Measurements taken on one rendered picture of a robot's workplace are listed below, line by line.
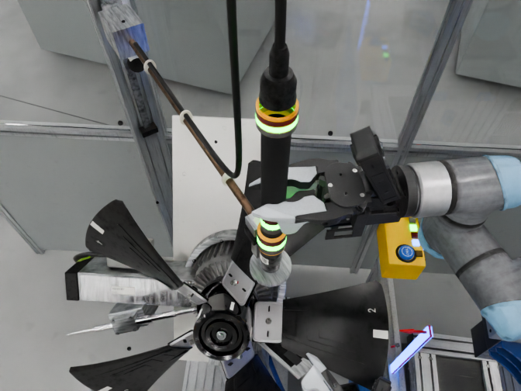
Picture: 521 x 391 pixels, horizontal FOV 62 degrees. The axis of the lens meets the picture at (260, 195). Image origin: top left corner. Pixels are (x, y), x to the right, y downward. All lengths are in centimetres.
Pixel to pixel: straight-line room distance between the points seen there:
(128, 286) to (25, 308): 147
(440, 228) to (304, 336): 42
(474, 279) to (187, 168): 71
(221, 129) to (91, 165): 85
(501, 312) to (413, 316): 172
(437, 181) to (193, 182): 68
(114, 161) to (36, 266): 105
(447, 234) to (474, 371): 150
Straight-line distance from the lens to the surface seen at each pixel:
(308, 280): 233
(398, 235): 126
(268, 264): 69
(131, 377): 111
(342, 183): 57
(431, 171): 60
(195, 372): 211
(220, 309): 91
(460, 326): 244
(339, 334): 98
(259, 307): 100
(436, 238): 71
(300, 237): 85
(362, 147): 51
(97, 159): 178
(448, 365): 212
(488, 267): 68
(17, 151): 190
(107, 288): 115
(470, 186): 61
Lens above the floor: 211
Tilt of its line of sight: 55 degrees down
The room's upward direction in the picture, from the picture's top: straight up
